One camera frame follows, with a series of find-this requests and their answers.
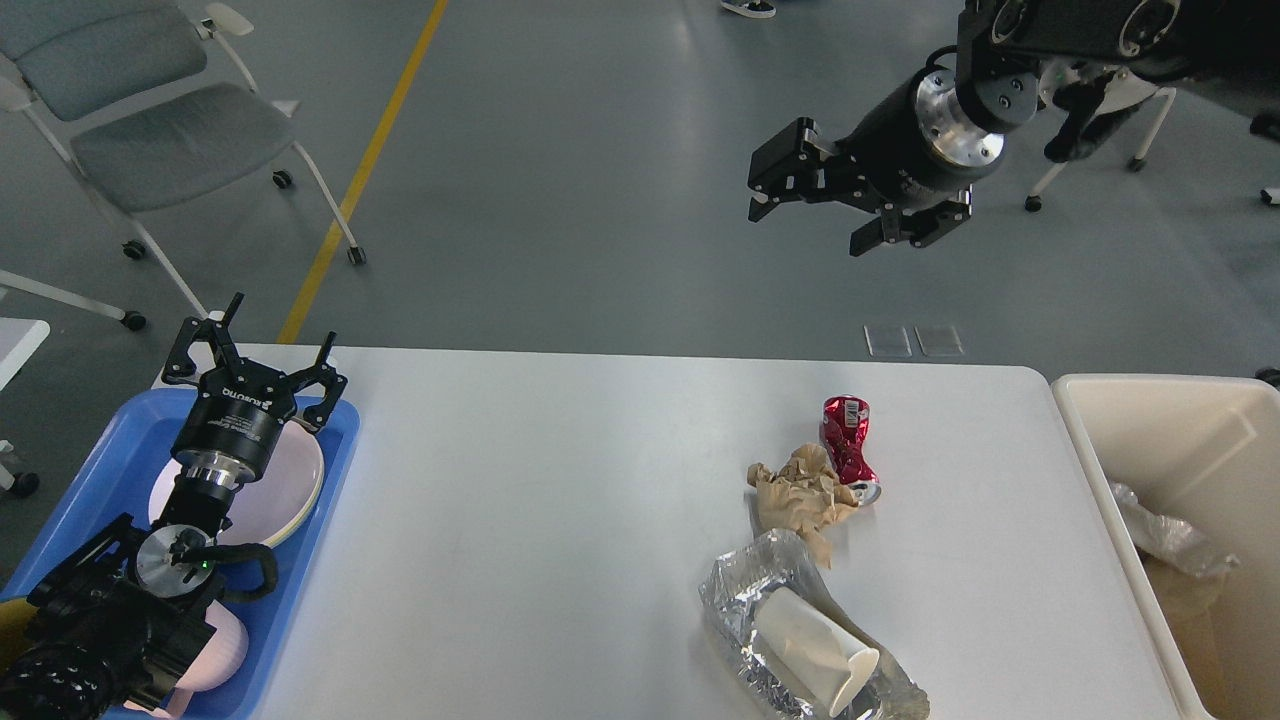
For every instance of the foil container back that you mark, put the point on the foil container back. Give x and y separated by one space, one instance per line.
1171 540

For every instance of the crushed red soda can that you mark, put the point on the crushed red soda can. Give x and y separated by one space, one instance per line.
844 431

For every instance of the white chair base leg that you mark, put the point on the white chair base leg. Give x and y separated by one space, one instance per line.
130 319

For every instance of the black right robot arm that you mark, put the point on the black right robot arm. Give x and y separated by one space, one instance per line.
1224 51

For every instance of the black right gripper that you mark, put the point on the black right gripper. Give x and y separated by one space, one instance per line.
917 149

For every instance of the white side table corner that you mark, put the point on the white side table corner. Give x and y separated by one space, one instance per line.
20 338

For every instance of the white paper cup lying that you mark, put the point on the white paper cup lying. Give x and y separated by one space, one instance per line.
831 663

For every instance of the beige plastic bin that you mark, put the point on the beige plastic bin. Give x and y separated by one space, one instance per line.
1202 449

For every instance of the clear floor plate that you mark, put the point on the clear floor plate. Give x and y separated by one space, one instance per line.
888 341
939 340

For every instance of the white office chair right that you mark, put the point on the white office chair right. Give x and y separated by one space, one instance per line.
1097 99

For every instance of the pink ceramic plate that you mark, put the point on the pink ceramic plate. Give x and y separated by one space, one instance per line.
267 510

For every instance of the teal mug yellow inside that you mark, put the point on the teal mug yellow inside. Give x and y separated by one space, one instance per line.
16 614

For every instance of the person in black hoodie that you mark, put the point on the person in black hoodie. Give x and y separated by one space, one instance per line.
754 9

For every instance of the clear floor plate left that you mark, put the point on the clear floor plate left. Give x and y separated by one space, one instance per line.
888 341

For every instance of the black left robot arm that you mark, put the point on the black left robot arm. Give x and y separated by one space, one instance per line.
122 618

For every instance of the clear floor plate right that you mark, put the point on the clear floor plate right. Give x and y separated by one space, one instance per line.
939 340

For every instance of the blue plastic tray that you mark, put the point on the blue plastic tray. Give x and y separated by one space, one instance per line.
118 477

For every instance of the white office chair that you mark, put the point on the white office chair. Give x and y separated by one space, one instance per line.
79 57
1097 99

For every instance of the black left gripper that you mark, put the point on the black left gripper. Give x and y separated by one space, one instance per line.
232 431

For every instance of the brown paper ball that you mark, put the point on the brown paper ball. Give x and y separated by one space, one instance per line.
804 496

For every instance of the white office chair left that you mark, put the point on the white office chair left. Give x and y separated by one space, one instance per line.
79 57

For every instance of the foil tray front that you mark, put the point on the foil tray front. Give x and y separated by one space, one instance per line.
740 580

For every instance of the pink ribbed mug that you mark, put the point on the pink ribbed mug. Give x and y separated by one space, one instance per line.
217 662

